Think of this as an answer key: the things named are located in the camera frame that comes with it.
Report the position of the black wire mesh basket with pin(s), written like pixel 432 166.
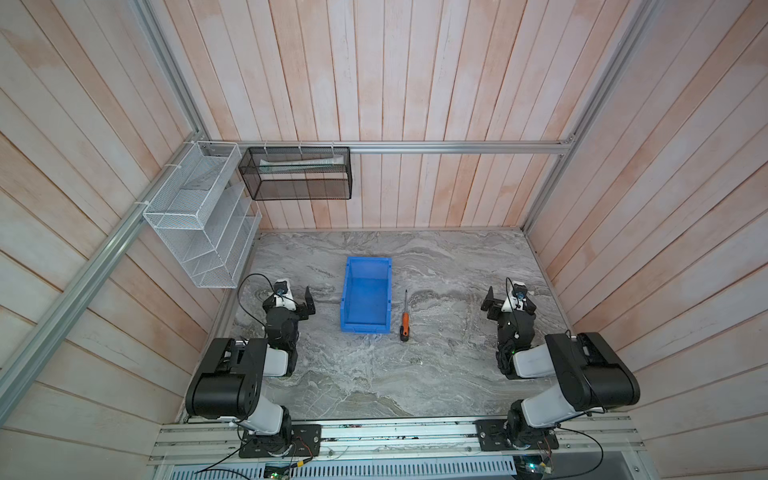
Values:
pixel 297 173

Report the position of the orange black handled screwdriver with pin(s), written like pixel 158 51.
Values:
pixel 404 332

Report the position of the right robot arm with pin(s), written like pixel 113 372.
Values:
pixel 590 376

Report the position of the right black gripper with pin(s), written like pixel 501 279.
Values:
pixel 497 307

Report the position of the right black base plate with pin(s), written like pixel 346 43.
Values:
pixel 502 435

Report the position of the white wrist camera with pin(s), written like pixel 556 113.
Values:
pixel 516 296
pixel 283 295

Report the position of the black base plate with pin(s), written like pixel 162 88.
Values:
pixel 502 435
pixel 302 442

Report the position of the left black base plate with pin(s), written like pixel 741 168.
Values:
pixel 302 442

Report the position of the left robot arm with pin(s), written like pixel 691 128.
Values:
pixel 226 386

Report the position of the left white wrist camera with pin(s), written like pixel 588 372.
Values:
pixel 283 295

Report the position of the aluminium mounting rail base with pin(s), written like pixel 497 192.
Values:
pixel 205 443

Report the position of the left aluminium wall rail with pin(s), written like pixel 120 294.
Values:
pixel 31 357

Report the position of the horizontal aluminium wall rail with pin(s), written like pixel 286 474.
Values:
pixel 422 147

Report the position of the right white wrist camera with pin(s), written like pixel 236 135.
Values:
pixel 516 296

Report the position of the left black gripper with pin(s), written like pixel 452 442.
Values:
pixel 303 309

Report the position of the white ventilation grille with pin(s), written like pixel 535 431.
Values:
pixel 493 467

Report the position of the blue plastic bin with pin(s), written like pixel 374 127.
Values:
pixel 367 296

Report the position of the white wire mesh shelf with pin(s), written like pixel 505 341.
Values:
pixel 202 215

